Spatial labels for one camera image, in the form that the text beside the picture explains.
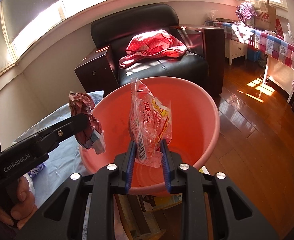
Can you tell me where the white pump bottle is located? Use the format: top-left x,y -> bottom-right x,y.
283,23 -> 294,46

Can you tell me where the checkered tablecloth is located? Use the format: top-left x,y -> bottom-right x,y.
205,21 -> 294,93

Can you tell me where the dark red wrapper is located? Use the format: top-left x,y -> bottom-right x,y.
69,92 -> 106,154

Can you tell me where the red polka dot cloth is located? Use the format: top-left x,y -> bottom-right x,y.
119,29 -> 187,69

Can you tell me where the pink plastic bucket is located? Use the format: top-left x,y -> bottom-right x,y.
79,76 -> 220,196

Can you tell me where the blue storage box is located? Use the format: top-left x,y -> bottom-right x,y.
247,46 -> 261,62

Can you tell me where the yellow picture book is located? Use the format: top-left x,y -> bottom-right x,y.
114,166 -> 212,240

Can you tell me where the white side table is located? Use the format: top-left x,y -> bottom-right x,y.
262,56 -> 294,105

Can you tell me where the black leather armchair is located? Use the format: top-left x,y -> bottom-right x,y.
75,3 -> 225,96

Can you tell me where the person's left hand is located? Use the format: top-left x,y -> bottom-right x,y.
0,176 -> 38,230

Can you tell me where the purple checkered cloth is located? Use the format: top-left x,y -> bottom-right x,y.
235,2 -> 257,22

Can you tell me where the brown paper shopping bag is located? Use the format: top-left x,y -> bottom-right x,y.
251,1 -> 276,31

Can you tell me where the light blue bed sheet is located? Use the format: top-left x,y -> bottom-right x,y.
14,90 -> 104,207

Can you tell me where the clear red snack wrapper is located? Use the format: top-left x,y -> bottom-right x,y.
129,78 -> 172,168

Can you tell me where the white drawer cabinet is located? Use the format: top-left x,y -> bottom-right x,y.
224,38 -> 248,65

